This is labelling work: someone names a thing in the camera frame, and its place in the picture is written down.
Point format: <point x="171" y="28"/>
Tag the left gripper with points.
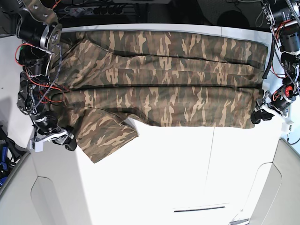
<point x="273" y="105"/>

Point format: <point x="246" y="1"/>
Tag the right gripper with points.
<point x="46" y="125"/>

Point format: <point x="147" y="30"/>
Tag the camouflage T-shirt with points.
<point x="161" y="78"/>

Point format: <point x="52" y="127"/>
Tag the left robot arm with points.
<point x="283" y="17"/>

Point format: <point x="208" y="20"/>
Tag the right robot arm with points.
<point x="40" y="56"/>

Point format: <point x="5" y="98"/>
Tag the black power strip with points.
<point x="93" y="10"/>

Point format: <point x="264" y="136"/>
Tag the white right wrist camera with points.
<point x="36" y="146"/>

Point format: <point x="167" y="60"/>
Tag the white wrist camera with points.
<point x="287" y="126"/>
<point x="36" y="146"/>

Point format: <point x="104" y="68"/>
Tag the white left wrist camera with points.
<point x="287" y="126"/>

